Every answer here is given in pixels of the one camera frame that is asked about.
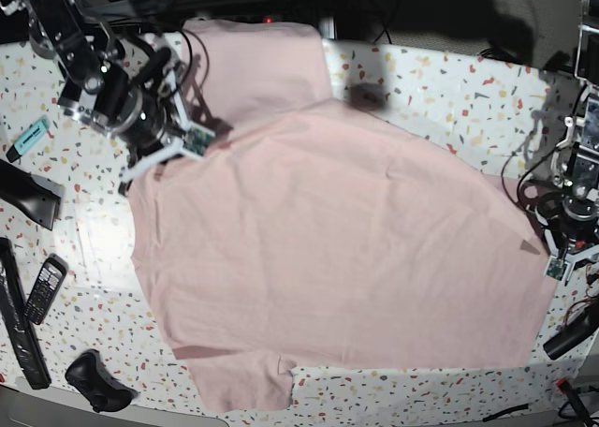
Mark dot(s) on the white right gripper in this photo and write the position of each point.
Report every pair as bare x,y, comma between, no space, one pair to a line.
171,134

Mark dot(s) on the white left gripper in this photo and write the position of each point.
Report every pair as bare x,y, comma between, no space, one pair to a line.
564,258

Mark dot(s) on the pink T-shirt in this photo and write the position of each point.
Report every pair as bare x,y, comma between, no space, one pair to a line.
312,233

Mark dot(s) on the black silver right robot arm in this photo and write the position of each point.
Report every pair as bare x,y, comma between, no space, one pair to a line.
98,92

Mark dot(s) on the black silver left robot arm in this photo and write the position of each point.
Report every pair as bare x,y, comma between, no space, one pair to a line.
561,189

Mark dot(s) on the red and black tool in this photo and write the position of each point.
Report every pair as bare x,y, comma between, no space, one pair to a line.
581,413

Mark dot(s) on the teal highlighter marker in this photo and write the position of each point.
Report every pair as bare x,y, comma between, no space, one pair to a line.
27,139

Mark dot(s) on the black handheld device with grip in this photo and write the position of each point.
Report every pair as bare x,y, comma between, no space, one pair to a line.
37,197

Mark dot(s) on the black phone handset with keypad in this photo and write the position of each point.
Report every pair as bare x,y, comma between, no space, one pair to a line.
47,285

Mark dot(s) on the long black bar remote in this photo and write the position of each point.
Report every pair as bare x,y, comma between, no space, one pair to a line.
20,330

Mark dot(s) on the black game controller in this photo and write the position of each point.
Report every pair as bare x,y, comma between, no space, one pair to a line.
89,376

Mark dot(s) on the black cylindrical device with wires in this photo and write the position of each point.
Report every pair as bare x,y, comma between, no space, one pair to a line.
577,331

